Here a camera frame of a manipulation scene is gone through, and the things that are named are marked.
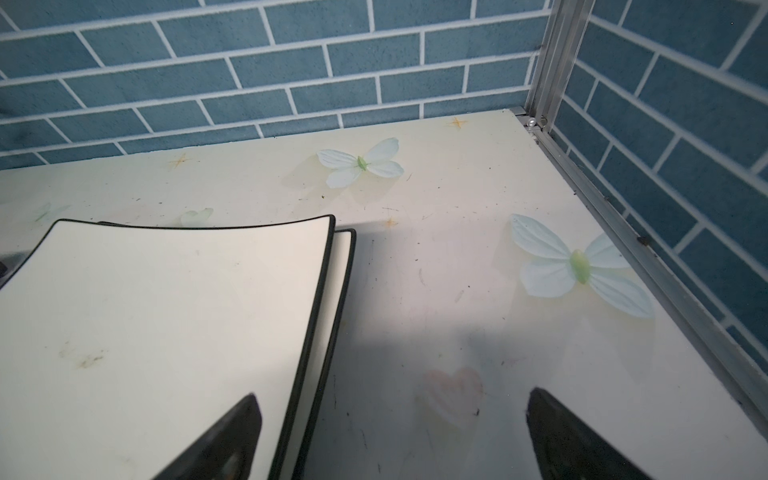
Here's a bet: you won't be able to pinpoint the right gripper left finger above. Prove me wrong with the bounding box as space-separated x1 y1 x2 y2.
154 393 262 480

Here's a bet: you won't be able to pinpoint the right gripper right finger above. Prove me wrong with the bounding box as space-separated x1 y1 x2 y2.
526 387 649 480

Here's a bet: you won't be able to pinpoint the white square plate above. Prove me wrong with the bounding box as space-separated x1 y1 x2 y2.
88 215 356 479
1 215 336 479

